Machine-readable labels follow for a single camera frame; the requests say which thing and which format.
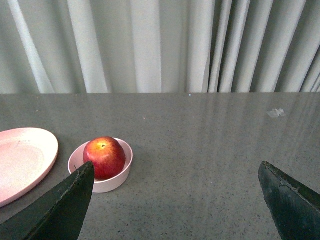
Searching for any pale pink bowl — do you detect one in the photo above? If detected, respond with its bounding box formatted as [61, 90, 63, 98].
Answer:
[68, 138, 133, 194]

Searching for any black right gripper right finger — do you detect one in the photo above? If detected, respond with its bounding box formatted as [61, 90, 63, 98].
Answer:
[258, 161, 320, 240]

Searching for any grey-white curtain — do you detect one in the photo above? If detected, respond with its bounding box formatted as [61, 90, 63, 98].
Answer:
[0, 0, 320, 94]

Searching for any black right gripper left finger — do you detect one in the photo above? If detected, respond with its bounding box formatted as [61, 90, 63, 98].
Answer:
[0, 162, 95, 240]

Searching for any pink plate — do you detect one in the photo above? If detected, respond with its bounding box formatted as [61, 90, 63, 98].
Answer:
[0, 127, 59, 207]

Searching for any red apple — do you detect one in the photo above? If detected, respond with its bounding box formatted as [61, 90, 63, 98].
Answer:
[83, 136, 126, 181]

